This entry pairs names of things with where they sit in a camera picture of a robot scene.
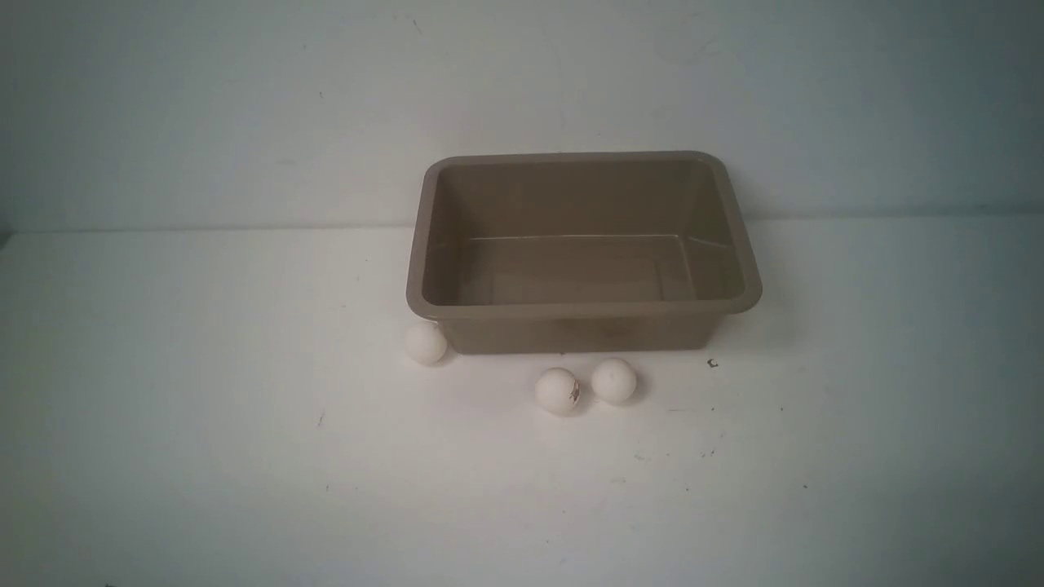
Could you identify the tan plastic bin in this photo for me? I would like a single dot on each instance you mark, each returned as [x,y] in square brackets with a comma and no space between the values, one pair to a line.
[580,252]

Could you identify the white ping-pong ball with logo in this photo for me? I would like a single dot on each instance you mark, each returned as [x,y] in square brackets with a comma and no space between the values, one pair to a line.
[557,391]

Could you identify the plain white ping-pong ball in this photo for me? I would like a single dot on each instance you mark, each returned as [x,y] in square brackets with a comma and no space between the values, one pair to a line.
[614,381]

